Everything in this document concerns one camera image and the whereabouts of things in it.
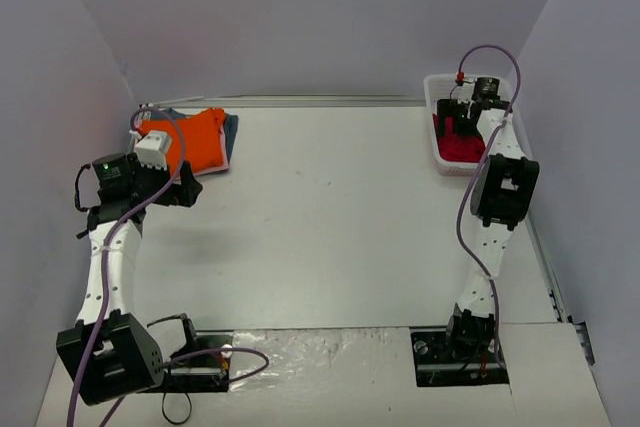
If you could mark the red t-shirt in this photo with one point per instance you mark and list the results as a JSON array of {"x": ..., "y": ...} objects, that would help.
[{"x": 453, "y": 147}]

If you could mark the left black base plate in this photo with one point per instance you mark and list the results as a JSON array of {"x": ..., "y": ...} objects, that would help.
[{"x": 203, "y": 374}]

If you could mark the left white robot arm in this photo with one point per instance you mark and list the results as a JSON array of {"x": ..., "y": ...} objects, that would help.
[{"x": 108, "y": 353}]

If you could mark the white foam front board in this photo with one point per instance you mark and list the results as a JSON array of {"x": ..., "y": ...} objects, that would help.
[{"x": 365, "y": 377}]

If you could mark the orange folded t-shirt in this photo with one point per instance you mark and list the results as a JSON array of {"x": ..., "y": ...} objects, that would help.
[{"x": 204, "y": 124}]

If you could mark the pink folded t-shirt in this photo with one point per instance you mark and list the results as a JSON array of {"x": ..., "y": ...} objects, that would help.
[{"x": 210, "y": 158}]

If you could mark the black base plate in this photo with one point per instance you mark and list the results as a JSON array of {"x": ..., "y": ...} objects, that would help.
[
  {"x": 203, "y": 374},
  {"x": 438, "y": 365}
]

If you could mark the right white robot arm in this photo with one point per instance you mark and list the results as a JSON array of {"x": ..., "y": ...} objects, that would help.
[{"x": 495, "y": 202}]

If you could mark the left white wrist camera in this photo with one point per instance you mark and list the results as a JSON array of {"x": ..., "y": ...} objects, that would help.
[{"x": 152, "y": 149}]

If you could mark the blue-grey folded t-shirt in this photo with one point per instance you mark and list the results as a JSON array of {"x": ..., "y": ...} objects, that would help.
[{"x": 230, "y": 126}]

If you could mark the white plastic basket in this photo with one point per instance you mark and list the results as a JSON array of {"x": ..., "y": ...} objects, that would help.
[{"x": 450, "y": 167}]

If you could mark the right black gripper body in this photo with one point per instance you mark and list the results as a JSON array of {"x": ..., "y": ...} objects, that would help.
[{"x": 451, "y": 117}]

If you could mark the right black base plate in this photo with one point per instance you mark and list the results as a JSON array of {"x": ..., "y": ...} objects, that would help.
[{"x": 438, "y": 365}]

